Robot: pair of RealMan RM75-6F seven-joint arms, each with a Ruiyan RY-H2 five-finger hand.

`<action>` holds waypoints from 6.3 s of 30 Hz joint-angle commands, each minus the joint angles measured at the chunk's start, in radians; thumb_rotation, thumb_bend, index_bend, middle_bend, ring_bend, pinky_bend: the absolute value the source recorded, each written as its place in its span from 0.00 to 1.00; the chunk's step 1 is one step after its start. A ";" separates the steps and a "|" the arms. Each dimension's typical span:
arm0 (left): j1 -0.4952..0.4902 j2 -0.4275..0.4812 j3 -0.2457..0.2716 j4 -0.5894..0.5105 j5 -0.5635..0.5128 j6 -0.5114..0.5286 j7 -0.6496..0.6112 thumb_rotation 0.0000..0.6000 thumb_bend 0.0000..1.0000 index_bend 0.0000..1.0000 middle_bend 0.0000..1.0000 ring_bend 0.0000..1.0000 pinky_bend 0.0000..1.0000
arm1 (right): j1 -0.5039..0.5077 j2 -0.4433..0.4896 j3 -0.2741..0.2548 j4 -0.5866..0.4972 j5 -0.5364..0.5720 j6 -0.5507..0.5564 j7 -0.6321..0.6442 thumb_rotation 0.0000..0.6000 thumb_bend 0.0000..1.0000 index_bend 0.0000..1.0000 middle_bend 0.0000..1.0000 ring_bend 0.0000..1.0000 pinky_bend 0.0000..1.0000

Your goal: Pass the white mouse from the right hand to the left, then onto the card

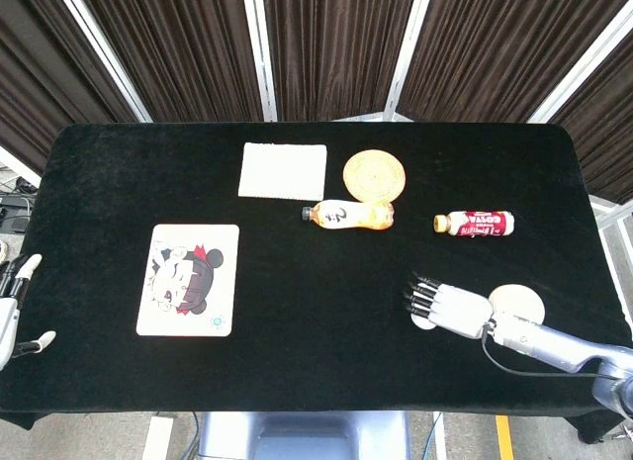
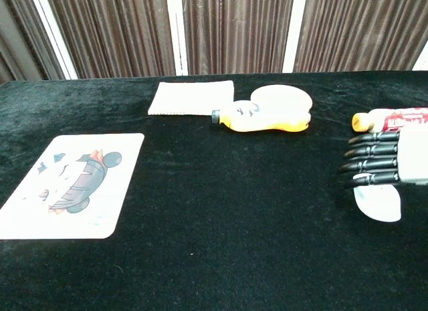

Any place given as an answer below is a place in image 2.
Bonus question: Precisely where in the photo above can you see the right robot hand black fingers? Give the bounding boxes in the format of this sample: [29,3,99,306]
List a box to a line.
[338,126,428,191]

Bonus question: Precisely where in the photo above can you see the cartoon print mouse pad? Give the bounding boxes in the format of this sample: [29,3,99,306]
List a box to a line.
[0,132,145,240]

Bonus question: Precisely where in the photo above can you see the red label drink bottle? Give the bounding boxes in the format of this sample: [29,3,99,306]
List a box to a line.
[351,107,428,133]

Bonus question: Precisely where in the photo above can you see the brown pleated curtain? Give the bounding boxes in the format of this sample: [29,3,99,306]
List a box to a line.
[45,0,177,80]
[181,0,296,76]
[294,0,428,73]
[0,0,65,84]

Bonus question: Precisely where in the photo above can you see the round woven coaster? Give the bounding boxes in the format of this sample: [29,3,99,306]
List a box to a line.
[249,84,314,122]

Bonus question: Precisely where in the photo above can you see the orange tea bottle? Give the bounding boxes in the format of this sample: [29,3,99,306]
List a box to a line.
[211,100,310,133]

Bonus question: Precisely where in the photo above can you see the black velvet tablecloth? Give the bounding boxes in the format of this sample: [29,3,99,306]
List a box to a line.
[0,70,428,311]

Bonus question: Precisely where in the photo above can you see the white frame post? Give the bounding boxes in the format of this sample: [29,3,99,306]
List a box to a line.
[282,0,309,74]
[412,49,428,72]
[28,0,80,80]
[165,0,189,76]

